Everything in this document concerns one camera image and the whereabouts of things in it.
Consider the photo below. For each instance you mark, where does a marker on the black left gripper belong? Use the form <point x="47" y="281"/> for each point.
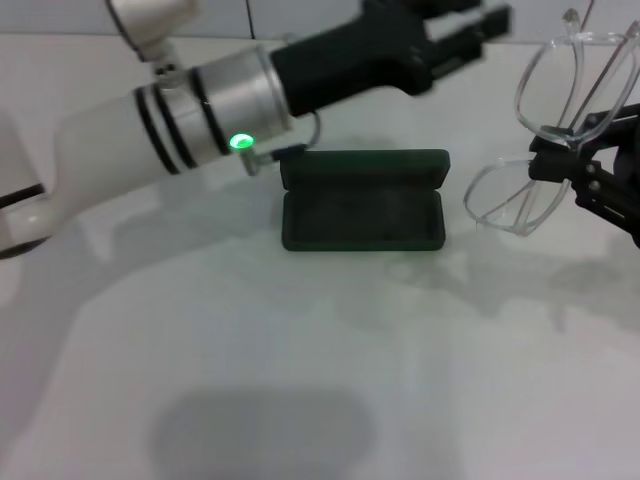
<point x="350" y="60"/>

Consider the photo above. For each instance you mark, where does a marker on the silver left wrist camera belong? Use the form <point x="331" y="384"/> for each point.
<point x="150" y="20"/>

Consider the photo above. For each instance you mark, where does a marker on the green glasses case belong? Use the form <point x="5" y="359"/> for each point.
<point x="360" y="235"/>

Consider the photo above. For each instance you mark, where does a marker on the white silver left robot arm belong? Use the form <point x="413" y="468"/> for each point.
<point x="125" y="135"/>

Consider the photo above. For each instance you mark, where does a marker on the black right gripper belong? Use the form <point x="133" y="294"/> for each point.
<point x="630" y="170"/>

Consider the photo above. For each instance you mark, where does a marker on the clear frame glasses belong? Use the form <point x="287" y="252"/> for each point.
<point x="576" y="75"/>

